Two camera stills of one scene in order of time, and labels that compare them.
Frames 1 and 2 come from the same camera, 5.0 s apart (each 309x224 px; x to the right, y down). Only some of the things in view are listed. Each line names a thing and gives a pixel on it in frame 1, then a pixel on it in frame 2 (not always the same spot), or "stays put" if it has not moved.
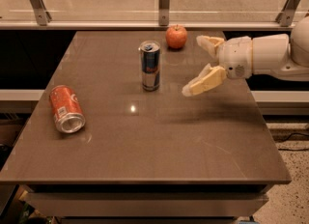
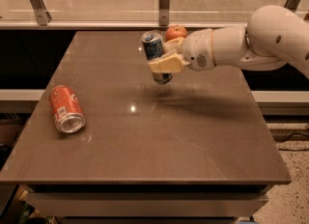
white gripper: x=236 y=56 to x=197 y=49
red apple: x=176 y=37 stays put
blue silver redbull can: x=150 y=51 to x=153 y=47
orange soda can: x=68 y=115 stays put
